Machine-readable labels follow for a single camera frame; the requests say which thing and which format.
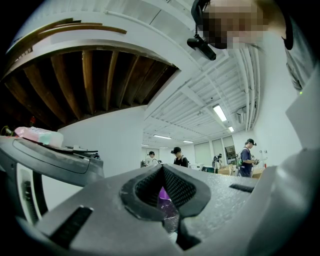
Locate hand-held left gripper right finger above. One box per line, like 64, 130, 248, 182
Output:
163, 164, 259, 256

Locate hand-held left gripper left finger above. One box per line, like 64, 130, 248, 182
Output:
36, 164, 181, 256

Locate plain cardboard box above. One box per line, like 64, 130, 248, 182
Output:
217, 163, 237, 176

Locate large grey white machine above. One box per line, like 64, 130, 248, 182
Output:
0, 134, 105, 224

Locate pink packet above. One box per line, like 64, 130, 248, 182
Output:
13, 125, 65, 148

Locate white ceiling pipes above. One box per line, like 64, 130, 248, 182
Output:
234, 46, 261, 133

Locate person's grey printed t-shirt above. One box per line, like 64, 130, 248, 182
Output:
284, 14, 320, 92

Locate person's head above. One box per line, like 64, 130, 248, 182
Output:
190, 0, 294, 51

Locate black head camera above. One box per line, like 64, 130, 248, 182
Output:
186, 33, 218, 62

